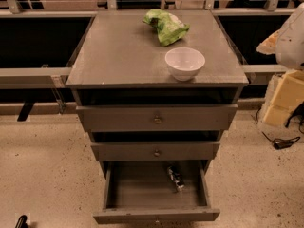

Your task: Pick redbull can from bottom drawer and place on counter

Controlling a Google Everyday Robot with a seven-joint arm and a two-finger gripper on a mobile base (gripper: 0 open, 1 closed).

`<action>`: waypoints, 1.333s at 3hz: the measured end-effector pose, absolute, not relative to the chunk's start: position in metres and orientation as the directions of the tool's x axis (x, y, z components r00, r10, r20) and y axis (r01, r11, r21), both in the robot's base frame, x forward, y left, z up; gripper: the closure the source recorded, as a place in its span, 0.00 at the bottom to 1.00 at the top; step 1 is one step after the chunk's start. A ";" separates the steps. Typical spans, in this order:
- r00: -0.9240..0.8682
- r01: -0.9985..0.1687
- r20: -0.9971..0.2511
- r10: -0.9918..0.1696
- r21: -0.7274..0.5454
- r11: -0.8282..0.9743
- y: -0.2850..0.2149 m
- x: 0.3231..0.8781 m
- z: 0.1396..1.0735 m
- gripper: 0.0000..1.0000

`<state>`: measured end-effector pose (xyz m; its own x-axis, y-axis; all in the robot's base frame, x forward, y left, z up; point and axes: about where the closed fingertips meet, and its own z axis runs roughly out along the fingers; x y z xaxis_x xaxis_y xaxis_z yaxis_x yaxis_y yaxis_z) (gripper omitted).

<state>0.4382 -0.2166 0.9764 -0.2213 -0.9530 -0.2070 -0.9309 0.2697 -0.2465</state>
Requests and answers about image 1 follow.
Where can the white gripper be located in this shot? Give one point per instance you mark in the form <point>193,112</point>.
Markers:
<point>292,43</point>

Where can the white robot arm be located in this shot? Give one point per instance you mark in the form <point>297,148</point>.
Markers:
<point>287,44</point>

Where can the grey drawer cabinet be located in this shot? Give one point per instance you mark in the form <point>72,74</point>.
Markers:
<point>121,62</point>

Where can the grey metal rail left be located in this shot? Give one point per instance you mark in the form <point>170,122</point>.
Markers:
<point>34,78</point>

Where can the silver blue redbull can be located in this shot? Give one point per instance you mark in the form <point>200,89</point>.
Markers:
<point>175,177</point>

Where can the grey metal rail right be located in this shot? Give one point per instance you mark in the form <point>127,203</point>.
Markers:
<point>260,75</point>

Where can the white ceramic bowl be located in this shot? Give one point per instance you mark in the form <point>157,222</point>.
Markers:
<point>184,63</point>

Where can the green chip bag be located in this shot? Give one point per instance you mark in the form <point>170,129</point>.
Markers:
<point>168,26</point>

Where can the black object bottom left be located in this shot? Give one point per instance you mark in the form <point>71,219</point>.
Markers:
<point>22,222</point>

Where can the middle grey drawer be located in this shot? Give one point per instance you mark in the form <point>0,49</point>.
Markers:
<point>154,151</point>

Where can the top grey drawer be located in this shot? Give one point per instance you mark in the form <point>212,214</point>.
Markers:
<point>133,118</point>

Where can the grey metal rail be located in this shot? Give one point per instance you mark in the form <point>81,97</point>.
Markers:
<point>260,75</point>
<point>34,78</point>

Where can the bottom grey open drawer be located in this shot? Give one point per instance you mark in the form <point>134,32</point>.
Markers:
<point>142,191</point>

